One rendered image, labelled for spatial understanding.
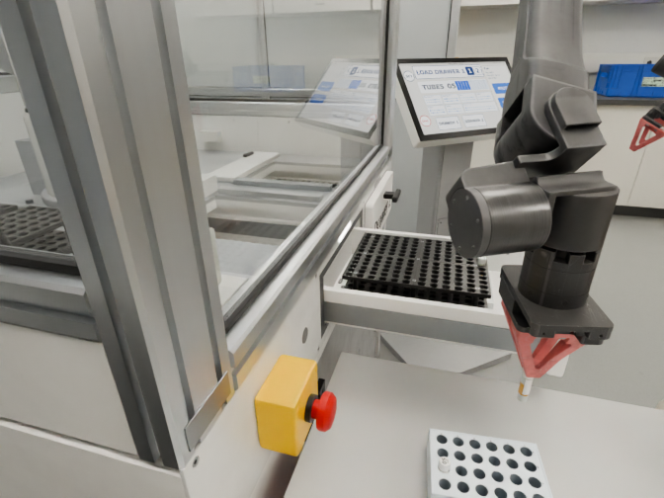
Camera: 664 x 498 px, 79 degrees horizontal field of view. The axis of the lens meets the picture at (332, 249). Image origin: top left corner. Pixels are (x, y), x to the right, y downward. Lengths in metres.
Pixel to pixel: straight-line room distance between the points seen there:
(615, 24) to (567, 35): 3.93
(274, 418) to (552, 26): 0.47
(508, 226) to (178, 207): 0.23
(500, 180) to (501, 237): 0.05
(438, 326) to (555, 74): 0.35
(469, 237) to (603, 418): 0.43
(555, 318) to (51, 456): 0.44
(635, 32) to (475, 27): 1.25
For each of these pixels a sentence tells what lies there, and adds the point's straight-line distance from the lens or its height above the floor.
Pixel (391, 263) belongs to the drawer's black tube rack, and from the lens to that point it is 0.68.
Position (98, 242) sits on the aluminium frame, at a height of 1.12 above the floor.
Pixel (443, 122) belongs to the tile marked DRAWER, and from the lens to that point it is 1.45.
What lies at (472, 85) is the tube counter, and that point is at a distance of 1.63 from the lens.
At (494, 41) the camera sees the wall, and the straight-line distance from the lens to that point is 4.26.
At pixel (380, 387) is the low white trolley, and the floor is 0.76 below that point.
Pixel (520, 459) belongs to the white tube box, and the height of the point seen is 0.80.
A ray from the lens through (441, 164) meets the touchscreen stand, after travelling 1.59.
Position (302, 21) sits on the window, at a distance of 0.53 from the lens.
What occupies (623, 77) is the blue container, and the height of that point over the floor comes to 1.04.
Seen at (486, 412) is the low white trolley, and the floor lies 0.76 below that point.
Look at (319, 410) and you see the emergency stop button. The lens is 0.44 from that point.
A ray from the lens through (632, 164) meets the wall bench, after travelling 3.90.
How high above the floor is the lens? 1.21
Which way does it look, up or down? 26 degrees down
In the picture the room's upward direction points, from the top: 1 degrees counter-clockwise
